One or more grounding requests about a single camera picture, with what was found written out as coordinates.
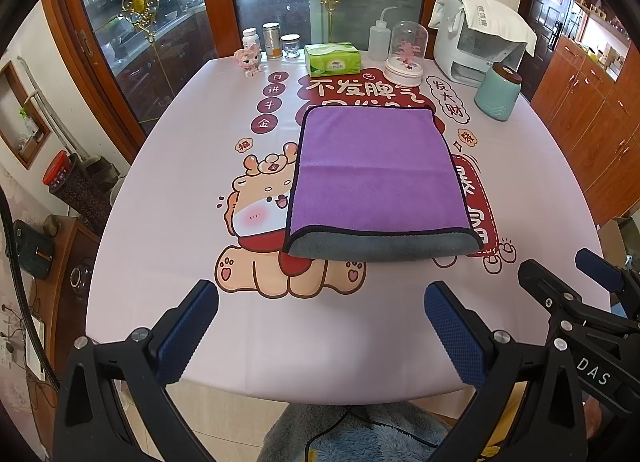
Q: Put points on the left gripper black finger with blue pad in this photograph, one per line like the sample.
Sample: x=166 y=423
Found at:
x=90 y=423
x=549 y=423

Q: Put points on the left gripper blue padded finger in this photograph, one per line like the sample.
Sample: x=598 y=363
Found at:
x=599 y=270

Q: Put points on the purple and grey towel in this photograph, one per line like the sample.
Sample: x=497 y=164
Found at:
x=376 y=184

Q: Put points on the cardboard box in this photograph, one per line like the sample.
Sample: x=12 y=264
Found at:
x=620 y=242

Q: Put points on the wooden side cabinet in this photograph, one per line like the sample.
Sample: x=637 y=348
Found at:
x=63 y=313

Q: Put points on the blue fluffy stool cushion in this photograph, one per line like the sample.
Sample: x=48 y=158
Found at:
x=399 y=431

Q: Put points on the wooden cupboard with drawers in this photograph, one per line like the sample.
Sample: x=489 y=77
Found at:
x=595 y=122

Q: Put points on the black handheld device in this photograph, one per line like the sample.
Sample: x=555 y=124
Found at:
x=35 y=251

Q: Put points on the teal ribbed canister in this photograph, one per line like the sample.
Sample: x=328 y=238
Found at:
x=498 y=92

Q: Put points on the red lidded dark jar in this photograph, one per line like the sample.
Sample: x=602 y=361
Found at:
x=67 y=179

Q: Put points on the pink cartoon printed tablecloth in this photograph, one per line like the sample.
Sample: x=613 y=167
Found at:
x=207 y=198

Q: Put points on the white cloth dust cover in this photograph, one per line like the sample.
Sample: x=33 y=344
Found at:
x=488 y=17

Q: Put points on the glass dome pink tree ornament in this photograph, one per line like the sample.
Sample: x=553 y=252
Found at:
x=404 y=65

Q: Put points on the white squeeze wash bottle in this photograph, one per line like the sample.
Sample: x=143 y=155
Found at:
x=379 y=37

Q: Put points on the green tissue pack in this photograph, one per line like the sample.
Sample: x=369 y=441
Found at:
x=332 y=59

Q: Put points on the pink block toy figure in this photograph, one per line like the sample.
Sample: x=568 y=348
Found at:
x=249 y=59

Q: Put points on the white pill bottle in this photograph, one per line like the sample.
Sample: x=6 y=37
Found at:
x=250 y=40

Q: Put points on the small clear glass jar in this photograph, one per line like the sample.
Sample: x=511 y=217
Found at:
x=290 y=46

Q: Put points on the metal tin with orange label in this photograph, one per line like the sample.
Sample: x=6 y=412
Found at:
x=272 y=40

